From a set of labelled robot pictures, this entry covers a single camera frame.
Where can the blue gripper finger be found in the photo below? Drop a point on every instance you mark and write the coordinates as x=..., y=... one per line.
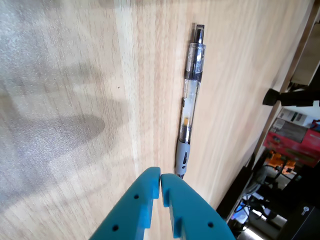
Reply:
x=130, y=215
x=195, y=215

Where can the clear pen with grey grip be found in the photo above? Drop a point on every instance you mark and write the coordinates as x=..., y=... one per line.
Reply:
x=183, y=152

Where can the orange tool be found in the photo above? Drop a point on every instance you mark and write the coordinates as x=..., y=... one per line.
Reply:
x=277, y=158

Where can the red cardboard box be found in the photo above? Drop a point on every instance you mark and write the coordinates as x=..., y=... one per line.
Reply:
x=310, y=142

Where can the white small box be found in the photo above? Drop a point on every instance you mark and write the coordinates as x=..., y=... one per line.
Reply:
x=287, y=115

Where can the black tripod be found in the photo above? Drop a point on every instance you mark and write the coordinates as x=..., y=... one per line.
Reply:
x=295, y=97

